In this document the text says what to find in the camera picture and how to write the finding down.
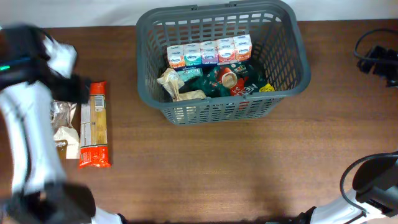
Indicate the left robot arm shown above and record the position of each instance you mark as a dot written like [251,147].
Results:
[35,71]

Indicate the light blue wipes pack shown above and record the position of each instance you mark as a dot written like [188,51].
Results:
[190,74]

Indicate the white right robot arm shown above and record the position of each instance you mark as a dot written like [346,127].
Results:
[368,191]

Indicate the green red snack bag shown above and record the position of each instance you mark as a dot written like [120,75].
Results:
[236,79]

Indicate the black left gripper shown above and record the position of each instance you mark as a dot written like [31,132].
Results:
[73,93]

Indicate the white tissue multipack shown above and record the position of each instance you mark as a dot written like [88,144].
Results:
[209,53]

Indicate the orange cracker package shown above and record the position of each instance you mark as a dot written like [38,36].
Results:
[93,129]

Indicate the grey plastic basket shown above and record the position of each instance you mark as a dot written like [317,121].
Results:
[278,55]

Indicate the brown white cookie bag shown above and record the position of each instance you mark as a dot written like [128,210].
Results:
[66,137]

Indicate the beige paper bag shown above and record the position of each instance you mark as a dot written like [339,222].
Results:
[174,87]

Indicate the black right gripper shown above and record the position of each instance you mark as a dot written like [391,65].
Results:
[382,70]

